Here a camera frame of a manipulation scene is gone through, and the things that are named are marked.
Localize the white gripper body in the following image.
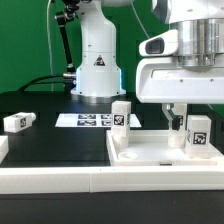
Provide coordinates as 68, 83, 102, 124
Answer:
136, 29, 224, 104

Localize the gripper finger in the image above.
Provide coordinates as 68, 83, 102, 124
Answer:
162, 103, 183, 130

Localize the white square table top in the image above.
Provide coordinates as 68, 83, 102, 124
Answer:
106, 130, 224, 166

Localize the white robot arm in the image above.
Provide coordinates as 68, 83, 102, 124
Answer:
72, 0, 224, 126

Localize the white marker base plate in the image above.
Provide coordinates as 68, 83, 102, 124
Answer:
55, 113, 112, 128

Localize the thin white cable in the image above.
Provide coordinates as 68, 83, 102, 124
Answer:
46, 0, 56, 92

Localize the black cable bundle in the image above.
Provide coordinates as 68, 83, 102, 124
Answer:
17, 74, 73, 92

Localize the white front fence rail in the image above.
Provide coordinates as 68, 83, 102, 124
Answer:
0, 166, 224, 194

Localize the white fence rail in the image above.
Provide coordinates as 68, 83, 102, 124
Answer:
0, 136, 9, 164
0, 166, 224, 194

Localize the white left fence rail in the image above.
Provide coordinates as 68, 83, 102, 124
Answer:
0, 136, 9, 164

